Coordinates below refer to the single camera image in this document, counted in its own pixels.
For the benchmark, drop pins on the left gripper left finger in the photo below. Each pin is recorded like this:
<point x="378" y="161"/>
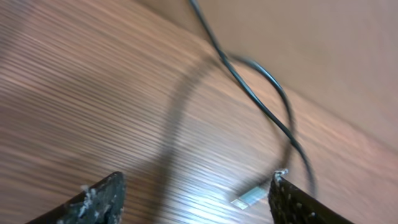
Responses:
<point x="101" y="203"/>

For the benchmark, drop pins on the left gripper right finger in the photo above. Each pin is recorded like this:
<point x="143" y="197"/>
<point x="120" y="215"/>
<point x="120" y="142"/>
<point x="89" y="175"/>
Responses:
<point x="291" y="205"/>

